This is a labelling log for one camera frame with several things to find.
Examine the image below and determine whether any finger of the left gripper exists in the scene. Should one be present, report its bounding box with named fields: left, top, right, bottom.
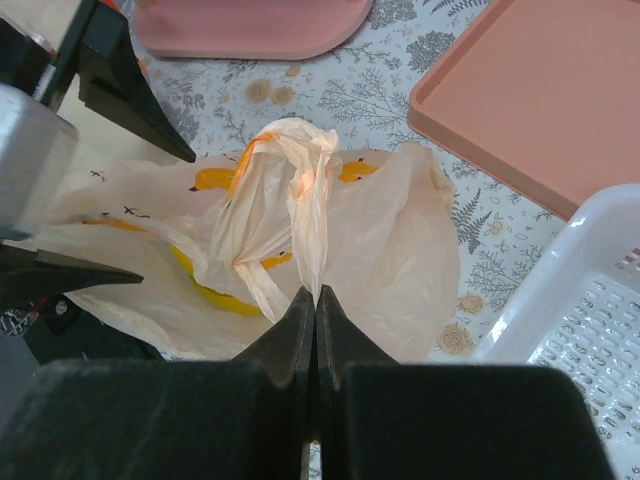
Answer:
left=1, top=242, right=143, bottom=305
left=36, top=1, right=196, bottom=163

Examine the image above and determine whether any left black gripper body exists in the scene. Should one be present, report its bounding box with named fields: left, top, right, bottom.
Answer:
left=1, top=295, right=162, bottom=385

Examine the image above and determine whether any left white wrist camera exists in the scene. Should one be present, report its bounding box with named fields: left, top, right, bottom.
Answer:
left=1, top=84, right=79, bottom=241

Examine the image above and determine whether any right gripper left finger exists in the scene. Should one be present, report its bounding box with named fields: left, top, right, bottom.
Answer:
left=1, top=290, right=314, bottom=479

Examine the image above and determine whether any white plastic basket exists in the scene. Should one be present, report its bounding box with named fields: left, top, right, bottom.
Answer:
left=471, top=184, right=639, bottom=479

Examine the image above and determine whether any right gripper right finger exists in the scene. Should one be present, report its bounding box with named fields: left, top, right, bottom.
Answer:
left=315, top=287, right=614, bottom=479

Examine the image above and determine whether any pink three-tier shelf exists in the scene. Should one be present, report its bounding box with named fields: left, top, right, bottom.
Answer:
left=133, top=0, right=372, bottom=61

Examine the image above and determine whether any terracotta plastic tray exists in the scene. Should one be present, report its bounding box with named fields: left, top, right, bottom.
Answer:
left=408, top=1, right=639, bottom=219

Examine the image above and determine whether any orange plastic grocery bag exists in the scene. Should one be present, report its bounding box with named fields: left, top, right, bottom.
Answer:
left=30, top=118, right=460, bottom=362

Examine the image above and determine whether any yellow banana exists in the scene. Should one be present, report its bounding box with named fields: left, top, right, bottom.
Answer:
left=169, top=245, right=262, bottom=317

